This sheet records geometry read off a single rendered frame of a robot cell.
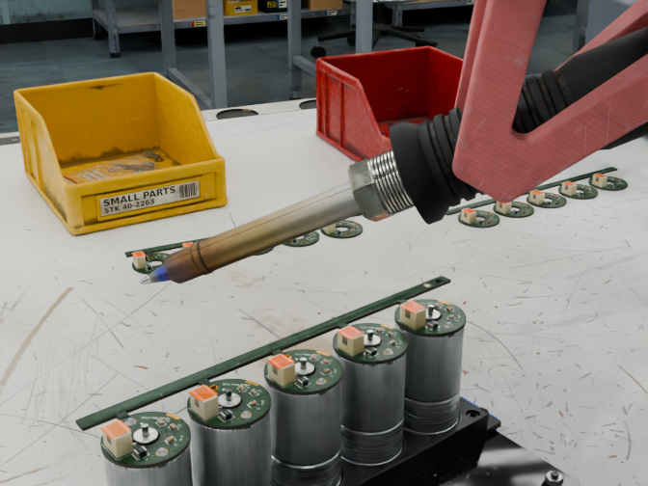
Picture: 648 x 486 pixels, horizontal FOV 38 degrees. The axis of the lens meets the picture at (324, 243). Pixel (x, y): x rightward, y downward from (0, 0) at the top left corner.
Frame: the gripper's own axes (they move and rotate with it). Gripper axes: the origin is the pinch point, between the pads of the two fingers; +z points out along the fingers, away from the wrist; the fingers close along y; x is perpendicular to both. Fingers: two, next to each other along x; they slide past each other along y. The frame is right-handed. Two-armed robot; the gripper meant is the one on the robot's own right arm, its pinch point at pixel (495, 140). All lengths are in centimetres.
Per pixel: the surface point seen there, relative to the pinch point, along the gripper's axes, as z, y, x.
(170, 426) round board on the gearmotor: 12.1, -1.0, -2.9
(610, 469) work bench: 10.6, -8.6, 12.7
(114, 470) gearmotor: 13.1, 0.5, -3.7
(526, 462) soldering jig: 11.2, -7.2, 9.3
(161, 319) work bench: 20.2, -17.9, -4.4
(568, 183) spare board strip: 8.9, -36.6, 14.1
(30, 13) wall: 159, -408, -124
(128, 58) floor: 143, -378, -69
